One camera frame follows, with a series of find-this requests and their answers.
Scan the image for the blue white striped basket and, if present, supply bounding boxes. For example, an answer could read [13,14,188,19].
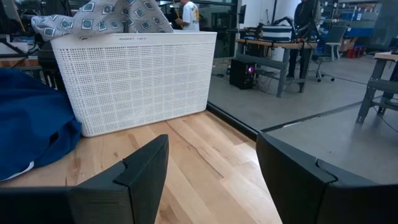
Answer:
[262,24,294,43]

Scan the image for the blue bin shelf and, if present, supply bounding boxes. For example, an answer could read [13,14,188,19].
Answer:
[323,1,388,40]

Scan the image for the wooden top work table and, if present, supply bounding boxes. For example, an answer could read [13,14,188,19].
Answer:
[235,39,318,98]

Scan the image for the grey patterned hospital gown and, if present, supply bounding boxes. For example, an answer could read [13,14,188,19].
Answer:
[30,0,174,42]

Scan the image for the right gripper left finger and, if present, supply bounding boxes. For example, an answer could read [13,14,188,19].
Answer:
[0,134,170,224]

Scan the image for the grey office chair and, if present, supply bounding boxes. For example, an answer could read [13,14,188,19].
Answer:
[312,25,348,83]

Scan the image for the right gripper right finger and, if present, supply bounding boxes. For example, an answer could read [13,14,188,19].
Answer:
[255,133,398,224]

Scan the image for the black computer tower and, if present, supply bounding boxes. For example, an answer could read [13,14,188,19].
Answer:
[229,58,257,91]

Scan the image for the white plastic laundry basket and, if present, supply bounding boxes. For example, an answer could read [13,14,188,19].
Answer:
[49,30,218,138]

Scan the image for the grey workbench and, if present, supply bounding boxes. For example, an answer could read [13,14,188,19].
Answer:
[355,51,398,125]

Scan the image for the dark blue garment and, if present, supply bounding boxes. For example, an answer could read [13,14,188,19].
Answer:
[0,67,83,181]

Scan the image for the person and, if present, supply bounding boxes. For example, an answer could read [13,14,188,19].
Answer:
[287,0,323,78]
[175,0,201,32]

